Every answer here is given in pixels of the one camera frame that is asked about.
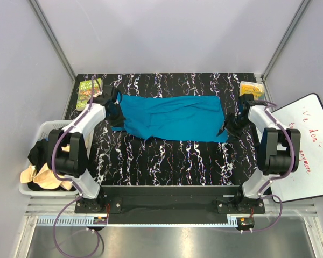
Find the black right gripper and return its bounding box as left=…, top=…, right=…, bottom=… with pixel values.
left=217, top=112, right=251, bottom=144

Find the blue t-shirt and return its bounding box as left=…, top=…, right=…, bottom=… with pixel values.
left=111, top=95, right=228, bottom=143

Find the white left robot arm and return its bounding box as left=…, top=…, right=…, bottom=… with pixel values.
left=48, top=85, right=124, bottom=213

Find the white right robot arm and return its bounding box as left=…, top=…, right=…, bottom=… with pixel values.
left=218, top=94, right=301, bottom=213

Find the green Treehouse paperback book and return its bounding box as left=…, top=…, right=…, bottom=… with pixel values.
left=76, top=78, right=102, bottom=111

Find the Brideshead Revisited paperback book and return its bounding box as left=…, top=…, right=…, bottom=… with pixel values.
left=240, top=81, right=264, bottom=100

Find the white laundry basket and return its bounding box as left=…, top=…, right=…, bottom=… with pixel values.
left=19, top=120, right=79, bottom=197

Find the black t-shirt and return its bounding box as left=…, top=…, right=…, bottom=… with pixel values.
left=27, top=137, right=79, bottom=192

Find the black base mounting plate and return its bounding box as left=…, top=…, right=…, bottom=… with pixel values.
left=75, top=186, right=265, bottom=226

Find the white whiteboard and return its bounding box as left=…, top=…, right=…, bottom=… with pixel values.
left=271, top=93, right=323, bottom=202

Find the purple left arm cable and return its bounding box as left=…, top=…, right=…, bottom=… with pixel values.
left=47, top=74, right=108, bottom=255

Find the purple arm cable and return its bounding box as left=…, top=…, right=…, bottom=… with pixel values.
left=47, top=74, right=108, bottom=255
left=236, top=99, right=298, bottom=234

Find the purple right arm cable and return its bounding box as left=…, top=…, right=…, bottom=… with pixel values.
left=236, top=99, right=298, bottom=234

